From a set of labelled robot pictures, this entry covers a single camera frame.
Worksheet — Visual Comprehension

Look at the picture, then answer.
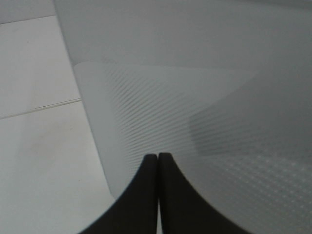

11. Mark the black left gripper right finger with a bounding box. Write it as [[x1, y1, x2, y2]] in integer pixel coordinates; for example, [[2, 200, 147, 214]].
[[158, 153, 241, 234]]

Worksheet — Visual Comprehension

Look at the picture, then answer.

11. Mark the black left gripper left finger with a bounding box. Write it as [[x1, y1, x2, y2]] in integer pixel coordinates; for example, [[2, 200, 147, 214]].
[[82, 155, 158, 234]]

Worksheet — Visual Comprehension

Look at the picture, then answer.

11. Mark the white microwave door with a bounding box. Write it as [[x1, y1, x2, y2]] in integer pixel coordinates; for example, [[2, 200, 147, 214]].
[[54, 0, 312, 234]]

